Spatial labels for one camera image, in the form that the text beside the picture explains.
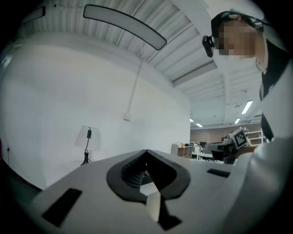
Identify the unlit linear ceiling fixture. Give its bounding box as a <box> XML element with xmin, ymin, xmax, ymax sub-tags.
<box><xmin>170</xmin><ymin>60</ymin><xmax>218</xmax><ymax>84</ymax></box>

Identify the black head camera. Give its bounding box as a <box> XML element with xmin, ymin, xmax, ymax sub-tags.
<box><xmin>201</xmin><ymin>34</ymin><xmax>216</xmax><ymax>58</ymax></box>

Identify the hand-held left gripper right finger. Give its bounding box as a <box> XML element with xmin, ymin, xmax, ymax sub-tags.
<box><xmin>146</xmin><ymin>149</ymin><xmax>247</xmax><ymax>234</ymax></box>

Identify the long ceiling light panel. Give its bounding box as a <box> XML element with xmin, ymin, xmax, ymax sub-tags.
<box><xmin>82</xmin><ymin>4</ymin><xmax>168</xmax><ymax>51</ymax></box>

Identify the person's black cap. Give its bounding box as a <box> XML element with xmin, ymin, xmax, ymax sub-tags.
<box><xmin>210</xmin><ymin>9</ymin><xmax>271</xmax><ymax>37</ymax></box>

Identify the person's black and white jacket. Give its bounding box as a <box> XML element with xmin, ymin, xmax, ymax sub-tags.
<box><xmin>223</xmin><ymin>22</ymin><xmax>293</xmax><ymax>234</ymax></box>

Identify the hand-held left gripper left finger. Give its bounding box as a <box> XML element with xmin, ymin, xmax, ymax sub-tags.
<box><xmin>29</xmin><ymin>149</ymin><xmax>161</xmax><ymax>234</ymax></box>

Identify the black lamp cable with switch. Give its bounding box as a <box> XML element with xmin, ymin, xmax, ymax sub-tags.
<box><xmin>83</xmin><ymin>128</ymin><xmax>92</xmax><ymax>160</ymax></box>

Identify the person's head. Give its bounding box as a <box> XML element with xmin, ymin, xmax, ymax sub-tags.
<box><xmin>217</xmin><ymin>13</ymin><xmax>268</xmax><ymax>74</ymax></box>

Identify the white wall conduit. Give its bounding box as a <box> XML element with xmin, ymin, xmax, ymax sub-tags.
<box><xmin>127</xmin><ymin>57</ymin><xmax>144</xmax><ymax>114</ymax></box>

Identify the wooden cabinet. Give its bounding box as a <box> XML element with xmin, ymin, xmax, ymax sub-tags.
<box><xmin>177</xmin><ymin>145</ymin><xmax>193</xmax><ymax>158</ymax></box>

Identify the white table lamp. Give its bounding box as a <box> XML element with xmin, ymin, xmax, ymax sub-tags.
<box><xmin>74</xmin><ymin>125</ymin><xmax>101</xmax><ymax>166</ymax></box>

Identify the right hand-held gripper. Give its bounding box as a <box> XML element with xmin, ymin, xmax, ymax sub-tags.
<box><xmin>205</xmin><ymin>128</ymin><xmax>250</xmax><ymax>165</ymax></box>

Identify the person's right forearm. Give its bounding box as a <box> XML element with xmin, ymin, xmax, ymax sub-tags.
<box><xmin>235</xmin><ymin>145</ymin><xmax>259</xmax><ymax>160</ymax></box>

